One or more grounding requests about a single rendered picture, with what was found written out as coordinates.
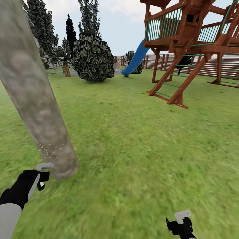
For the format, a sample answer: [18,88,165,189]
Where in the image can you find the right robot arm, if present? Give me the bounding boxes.
[166,210,196,239]

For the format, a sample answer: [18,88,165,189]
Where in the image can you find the pesticide atomizer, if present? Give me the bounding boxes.
[37,182,45,191]

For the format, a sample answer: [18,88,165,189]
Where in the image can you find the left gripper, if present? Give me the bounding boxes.
[38,171,50,183]

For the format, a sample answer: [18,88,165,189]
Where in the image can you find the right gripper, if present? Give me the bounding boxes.
[166,211,193,238]

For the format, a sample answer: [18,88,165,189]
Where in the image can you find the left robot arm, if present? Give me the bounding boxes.
[0,163,54,239]

